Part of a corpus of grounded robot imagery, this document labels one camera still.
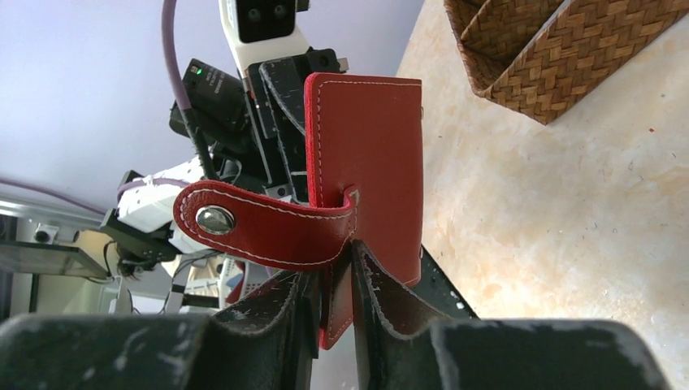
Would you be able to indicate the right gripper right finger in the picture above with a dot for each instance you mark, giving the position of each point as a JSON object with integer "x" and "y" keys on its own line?
{"x": 404, "y": 342}

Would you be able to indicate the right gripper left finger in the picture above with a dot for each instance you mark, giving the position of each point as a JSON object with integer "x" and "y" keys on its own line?
{"x": 264, "y": 341}

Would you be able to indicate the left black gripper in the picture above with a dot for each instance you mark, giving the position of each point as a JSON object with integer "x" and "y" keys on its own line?
{"x": 256, "y": 130}

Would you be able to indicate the red leather card holder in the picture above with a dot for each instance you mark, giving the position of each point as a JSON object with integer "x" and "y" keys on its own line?
{"x": 364, "y": 171}

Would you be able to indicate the brown woven divided basket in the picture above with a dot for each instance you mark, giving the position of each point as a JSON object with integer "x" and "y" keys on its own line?
{"x": 539, "y": 58}

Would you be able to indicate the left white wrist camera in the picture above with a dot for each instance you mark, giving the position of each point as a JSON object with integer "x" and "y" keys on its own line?
{"x": 262, "y": 30}

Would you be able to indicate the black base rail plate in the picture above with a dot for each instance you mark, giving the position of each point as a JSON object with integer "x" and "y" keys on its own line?
{"x": 437, "y": 289}

